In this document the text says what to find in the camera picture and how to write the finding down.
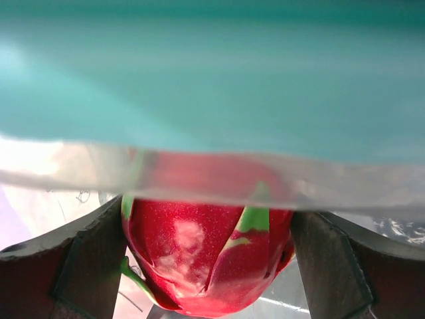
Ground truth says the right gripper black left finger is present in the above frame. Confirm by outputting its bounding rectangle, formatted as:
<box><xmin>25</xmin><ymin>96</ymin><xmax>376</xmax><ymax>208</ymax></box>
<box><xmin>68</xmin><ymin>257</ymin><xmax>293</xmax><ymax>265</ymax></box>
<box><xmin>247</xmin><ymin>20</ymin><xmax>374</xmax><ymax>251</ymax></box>
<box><xmin>1</xmin><ymin>196</ymin><xmax>127</xmax><ymax>318</ymax></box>

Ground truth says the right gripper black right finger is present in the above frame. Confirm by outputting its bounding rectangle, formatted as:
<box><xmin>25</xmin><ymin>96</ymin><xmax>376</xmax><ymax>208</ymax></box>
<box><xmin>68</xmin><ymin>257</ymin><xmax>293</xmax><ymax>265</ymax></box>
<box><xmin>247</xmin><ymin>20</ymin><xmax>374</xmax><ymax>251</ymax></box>
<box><xmin>291</xmin><ymin>211</ymin><xmax>424</xmax><ymax>318</ymax></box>

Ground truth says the clear zip top bag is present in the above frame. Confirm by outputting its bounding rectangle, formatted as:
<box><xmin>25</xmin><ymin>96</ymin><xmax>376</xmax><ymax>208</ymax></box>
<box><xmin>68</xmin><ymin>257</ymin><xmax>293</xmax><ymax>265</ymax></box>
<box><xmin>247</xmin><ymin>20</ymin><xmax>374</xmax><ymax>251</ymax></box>
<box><xmin>1</xmin><ymin>1</ymin><xmax>424</xmax><ymax>221</ymax></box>

